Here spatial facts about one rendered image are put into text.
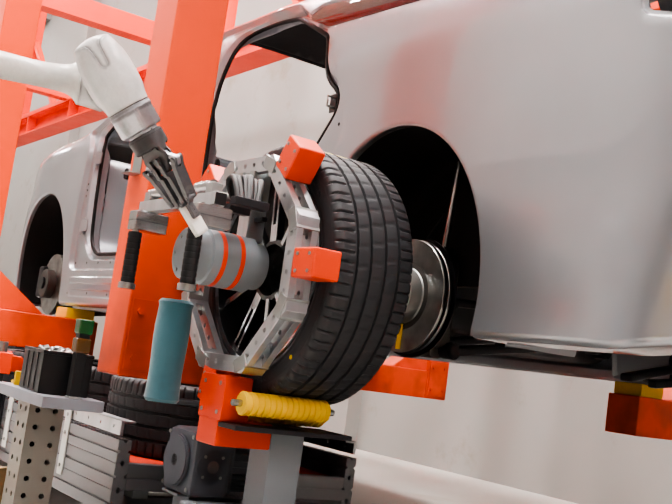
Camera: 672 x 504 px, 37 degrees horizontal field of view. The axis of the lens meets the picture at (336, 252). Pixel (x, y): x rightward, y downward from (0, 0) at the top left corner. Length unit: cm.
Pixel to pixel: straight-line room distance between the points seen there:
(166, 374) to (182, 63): 93
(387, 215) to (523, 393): 457
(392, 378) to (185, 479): 315
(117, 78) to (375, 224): 73
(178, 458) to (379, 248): 84
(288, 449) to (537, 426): 434
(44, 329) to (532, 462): 344
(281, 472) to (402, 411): 526
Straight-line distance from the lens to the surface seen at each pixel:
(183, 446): 277
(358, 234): 235
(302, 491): 330
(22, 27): 488
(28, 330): 477
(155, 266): 287
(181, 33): 298
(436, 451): 750
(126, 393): 327
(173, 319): 254
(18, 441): 295
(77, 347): 272
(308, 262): 224
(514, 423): 695
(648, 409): 428
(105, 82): 204
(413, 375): 588
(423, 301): 273
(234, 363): 245
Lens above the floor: 63
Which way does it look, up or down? 7 degrees up
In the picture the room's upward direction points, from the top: 8 degrees clockwise
